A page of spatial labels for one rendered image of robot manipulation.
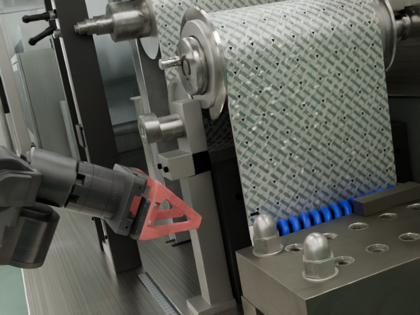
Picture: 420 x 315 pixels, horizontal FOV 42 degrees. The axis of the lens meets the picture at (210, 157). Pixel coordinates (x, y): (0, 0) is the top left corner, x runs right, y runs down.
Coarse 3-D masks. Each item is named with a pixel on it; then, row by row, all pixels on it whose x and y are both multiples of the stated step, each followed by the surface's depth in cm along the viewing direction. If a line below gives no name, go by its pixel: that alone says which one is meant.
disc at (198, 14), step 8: (192, 8) 69; (200, 8) 68; (184, 16) 73; (192, 16) 70; (200, 16) 68; (208, 16) 66; (184, 24) 73; (208, 24) 66; (208, 32) 66; (216, 32) 65; (216, 40) 65; (216, 48) 65; (216, 56) 66; (224, 64) 65; (224, 72) 65; (224, 80) 66; (224, 88) 66; (224, 96) 67; (216, 104) 70; (224, 104) 68; (208, 112) 73; (216, 112) 70
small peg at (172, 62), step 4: (176, 56) 72; (160, 60) 71; (164, 60) 71; (168, 60) 71; (172, 60) 72; (176, 60) 72; (180, 60) 72; (160, 64) 72; (164, 64) 71; (168, 64) 71; (172, 64) 72; (176, 64) 72; (180, 64) 72; (160, 68) 72; (164, 68) 72; (168, 68) 72
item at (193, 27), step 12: (192, 24) 69; (204, 36) 67; (384, 36) 75; (204, 48) 67; (384, 48) 76; (216, 72) 67; (216, 84) 67; (192, 96) 76; (204, 96) 71; (216, 96) 69; (204, 108) 73
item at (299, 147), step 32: (256, 96) 68; (288, 96) 70; (320, 96) 72; (352, 96) 74; (384, 96) 75; (256, 128) 69; (288, 128) 71; (320, 128) 72; (352, 128) 74; (384, 128) 76; (256, 160) 69; (288, 160) 71; (320, 160) 73; (352, 160) 75; (384, 160) 77; (256, 192) 70; (288, 192) 72; (320, 192) 74; (352, 192) 76
